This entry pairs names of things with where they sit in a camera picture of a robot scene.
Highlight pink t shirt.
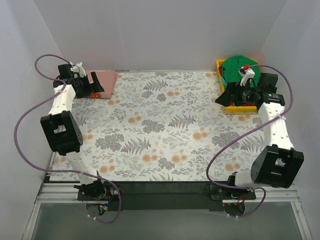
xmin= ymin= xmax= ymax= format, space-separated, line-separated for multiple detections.
xmin=87 ymin=70 xmax=118 ymax=99

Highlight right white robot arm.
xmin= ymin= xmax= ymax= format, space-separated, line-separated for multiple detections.
xmin=211 ymin=71 xmax=304 ymax=199

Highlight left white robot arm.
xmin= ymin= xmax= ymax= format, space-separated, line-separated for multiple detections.
xmin=40 ymin=62 xmax=107 ymax=200

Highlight yellow plastic bin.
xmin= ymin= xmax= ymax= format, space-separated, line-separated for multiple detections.
xmin=216 ymin=59 xmax=257 ymax=114

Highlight green t shirt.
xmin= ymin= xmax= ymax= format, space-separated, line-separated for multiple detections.
xmin=221 ymin=55 xmax=258 ymax=83

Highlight floral patterned table mat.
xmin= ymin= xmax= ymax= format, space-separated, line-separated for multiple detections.
xmin=48 ymin=71 xmax=280 ymax=182

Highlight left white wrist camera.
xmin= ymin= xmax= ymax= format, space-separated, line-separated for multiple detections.
xmin=70 ymin=62 xmax=87 ymax=78

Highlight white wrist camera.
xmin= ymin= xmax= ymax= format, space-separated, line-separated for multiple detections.
xmin=70 ymin=62 xmax=87 ymax=78
xmin=238 ymin=65 xmax=255 ymax=87

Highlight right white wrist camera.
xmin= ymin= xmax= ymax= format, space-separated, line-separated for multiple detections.
xmin=238 ymin=65 xmax=255 ymax=87

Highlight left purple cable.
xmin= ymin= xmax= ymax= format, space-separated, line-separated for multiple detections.
xmin=13 ymin=54 xmax=123 ymax=224

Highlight purple cable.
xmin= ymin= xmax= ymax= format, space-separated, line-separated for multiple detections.
xmin=13 ymin=54 xmax=123 ymax=224
xmin=206 ymin=64 xmax=294 ymax=219

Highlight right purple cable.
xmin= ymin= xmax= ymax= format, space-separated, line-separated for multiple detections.
xmin=206 ymin=64 xmax=294 ymax=219

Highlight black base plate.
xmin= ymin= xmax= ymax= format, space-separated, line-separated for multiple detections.
xmin=74 ymin=180 xmax=257 ymax=213

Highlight aluminium mounting rail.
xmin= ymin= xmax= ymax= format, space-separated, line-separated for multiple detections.
xmin=23 ymin=182 xmax=312 ymax=240

